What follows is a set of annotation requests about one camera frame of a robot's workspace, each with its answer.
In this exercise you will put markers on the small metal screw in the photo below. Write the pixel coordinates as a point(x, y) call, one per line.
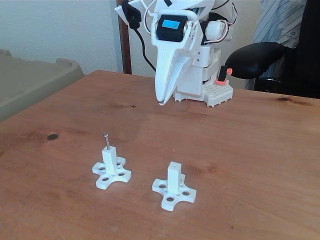
point(107, 142)

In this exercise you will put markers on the white printed stand with hole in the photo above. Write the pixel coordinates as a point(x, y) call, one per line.
point(109, 160)
point(173, 177)

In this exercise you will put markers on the black office chair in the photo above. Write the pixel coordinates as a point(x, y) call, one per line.
point(252, 57)

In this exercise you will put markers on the striped cloth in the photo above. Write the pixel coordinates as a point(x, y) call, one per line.
point(275, 20)

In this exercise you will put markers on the beige plastic bin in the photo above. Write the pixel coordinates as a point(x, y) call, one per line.
point(30, 80)

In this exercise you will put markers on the black camera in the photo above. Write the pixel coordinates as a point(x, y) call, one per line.
point(133, 17)

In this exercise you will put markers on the white camera bracket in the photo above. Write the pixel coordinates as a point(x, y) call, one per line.
point(125, 12)

